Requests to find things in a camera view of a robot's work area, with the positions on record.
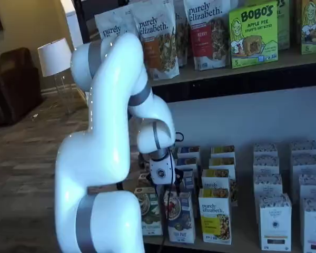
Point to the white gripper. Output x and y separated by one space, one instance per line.
163 168

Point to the blue and white oatmeal box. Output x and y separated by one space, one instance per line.
189 151
188 180
188 163
181 221

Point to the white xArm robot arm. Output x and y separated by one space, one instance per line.
108 105

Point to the yellow and white granola box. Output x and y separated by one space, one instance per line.
214 221
222 163
216 179
222 151

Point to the white speckled oatmeal box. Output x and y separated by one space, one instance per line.
275 224
304 147
314 226
313 184
265 149
267 184
305 163
266 164

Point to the black metal shelf rack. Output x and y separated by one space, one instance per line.
226 89

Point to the green apple pie bites box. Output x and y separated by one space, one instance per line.
252 37

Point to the green snack box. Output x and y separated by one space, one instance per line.
283 26

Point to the orange label granola bag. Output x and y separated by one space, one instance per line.
181 34
158 52

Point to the red label granola bag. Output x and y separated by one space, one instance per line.
205 39

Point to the blue label granola bag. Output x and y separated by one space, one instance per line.
113 23

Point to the white shade floor lamp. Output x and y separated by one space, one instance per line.
55 56

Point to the brown armchair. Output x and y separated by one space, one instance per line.
13 89

